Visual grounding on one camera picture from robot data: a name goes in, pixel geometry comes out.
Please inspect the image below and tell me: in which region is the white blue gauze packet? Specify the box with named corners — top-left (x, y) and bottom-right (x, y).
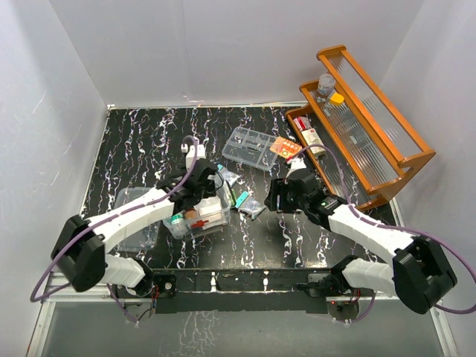
top-left (195, 196), bottom-right (222, 223)

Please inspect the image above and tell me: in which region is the orange brown medicine bottle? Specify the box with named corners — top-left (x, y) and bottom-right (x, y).
top-left (184, 209), bottom-right (199, 220)

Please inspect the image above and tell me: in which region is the clear first aid box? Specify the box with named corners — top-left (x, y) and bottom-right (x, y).
top-left (162, 173), bottom-right (234, 239)

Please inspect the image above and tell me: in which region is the dark pill blister pack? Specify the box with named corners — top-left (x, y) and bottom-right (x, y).
top-left (238, 196), bottom-right (266, 220)

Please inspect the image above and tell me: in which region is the green wind oil box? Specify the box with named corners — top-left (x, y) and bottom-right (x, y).
top-left (228, 188), bottom-right (237, 208)

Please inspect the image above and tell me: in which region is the teal bandage packet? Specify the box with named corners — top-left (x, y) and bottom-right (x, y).
top-left (234, 191), bottom-right (250, 209)

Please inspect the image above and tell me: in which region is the orange plaster packet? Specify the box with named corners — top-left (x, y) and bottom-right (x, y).
top-left (270, 137), bottom-right (303, 159)

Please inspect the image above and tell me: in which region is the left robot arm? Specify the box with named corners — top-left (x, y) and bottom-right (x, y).
top-left (51, 158), bottom-right (218, 297)

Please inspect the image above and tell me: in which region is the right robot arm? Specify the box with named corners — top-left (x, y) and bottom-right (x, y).
top-left (265, 168), bottom-right (457, 315)

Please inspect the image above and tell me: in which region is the beige medicine box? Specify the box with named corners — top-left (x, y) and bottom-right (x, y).
top-left (301, 129), bottom-right (326, 158)

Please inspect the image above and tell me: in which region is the red white medicine box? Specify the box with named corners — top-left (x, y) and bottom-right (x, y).
top-left (293, 116), bottom-right (312, 132)

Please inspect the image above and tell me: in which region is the white green capped bottle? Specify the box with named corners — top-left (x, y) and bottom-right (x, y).
top-left (163, 213), bottom-right (187, 235)

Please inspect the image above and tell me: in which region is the clear compartment organizer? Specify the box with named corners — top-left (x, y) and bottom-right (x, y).
top-left (222, 126), bottom-right (277, 171)

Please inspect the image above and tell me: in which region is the orange wooden shelf rack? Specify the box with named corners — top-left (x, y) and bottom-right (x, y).
top-left (286, 45), bottom-right (435, 210)

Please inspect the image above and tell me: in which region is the yellow capped bottle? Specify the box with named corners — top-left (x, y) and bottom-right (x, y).
top-left (329, 92), bottom-right (344, 106)

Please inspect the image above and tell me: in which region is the clear jar on shelf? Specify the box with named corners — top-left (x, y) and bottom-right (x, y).
top-left (317, 74), bottom-right (336, 97)

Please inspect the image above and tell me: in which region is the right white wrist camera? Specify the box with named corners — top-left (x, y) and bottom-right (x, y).
top-left (286, 157), bottom-right (306, 176)

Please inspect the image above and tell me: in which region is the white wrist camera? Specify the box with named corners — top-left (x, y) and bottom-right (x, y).
top-left (181, 144), bottom-right (206, 169)
top-left (286, 157), bottom-right (306, 176)

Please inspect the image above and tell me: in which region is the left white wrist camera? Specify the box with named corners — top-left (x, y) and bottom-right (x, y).
top-left (181, 144), bottom-right (206, 169)

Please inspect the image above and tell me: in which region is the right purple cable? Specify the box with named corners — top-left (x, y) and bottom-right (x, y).
top-left (289, 144), bottom-right (476, 323)

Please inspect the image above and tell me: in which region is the clear box lid with handle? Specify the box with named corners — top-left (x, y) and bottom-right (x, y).
top-left (113, 187), bottom-right (160, 254)

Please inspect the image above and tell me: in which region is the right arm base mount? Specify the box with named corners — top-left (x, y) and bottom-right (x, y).
top-left (293, 256), bottom-right (379, 301)

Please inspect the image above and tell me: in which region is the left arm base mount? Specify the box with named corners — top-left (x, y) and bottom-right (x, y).
top-left (129, 259), bottom-right (177, 310)

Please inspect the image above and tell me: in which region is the metal frame rail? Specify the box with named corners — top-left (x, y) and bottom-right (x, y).
top-left (29, 208), bottom-right (458, 357)

